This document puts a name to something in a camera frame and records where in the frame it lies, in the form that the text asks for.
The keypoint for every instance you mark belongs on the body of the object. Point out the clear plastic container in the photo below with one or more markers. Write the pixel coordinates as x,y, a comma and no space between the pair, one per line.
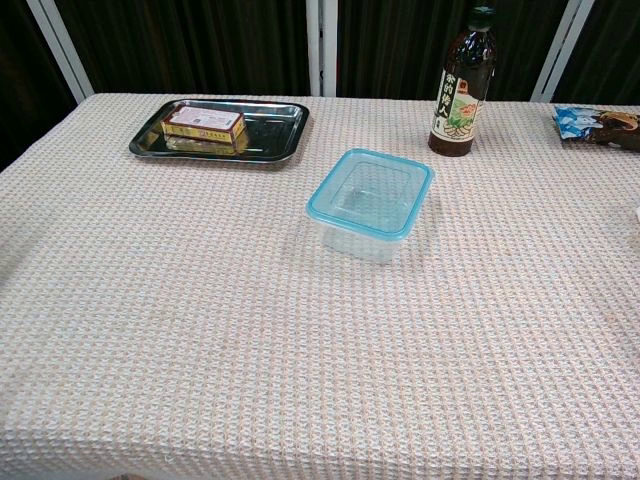
360,248

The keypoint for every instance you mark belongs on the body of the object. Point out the blue rimmed clear lid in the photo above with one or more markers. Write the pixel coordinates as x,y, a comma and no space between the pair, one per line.
370,195

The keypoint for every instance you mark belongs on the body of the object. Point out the stainless steel tray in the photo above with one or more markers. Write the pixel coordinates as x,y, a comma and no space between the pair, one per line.
280,135

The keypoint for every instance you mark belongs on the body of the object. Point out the beige waffle tablecloth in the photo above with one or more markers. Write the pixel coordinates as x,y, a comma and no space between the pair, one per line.
200,325

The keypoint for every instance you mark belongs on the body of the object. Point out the black curtain panel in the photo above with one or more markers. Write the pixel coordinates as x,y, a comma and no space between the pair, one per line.
610,50
190,45
400,45
20,75

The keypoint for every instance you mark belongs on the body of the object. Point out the dark glass sauce bottle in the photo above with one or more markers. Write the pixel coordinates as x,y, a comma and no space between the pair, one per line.
460,75

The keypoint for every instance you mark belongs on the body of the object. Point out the blue brown snack bag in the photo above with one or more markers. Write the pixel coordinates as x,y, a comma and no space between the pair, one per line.
600,125

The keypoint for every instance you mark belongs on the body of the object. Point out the white frame post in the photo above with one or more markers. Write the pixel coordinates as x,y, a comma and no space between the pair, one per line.
562,50
320,45
65,50

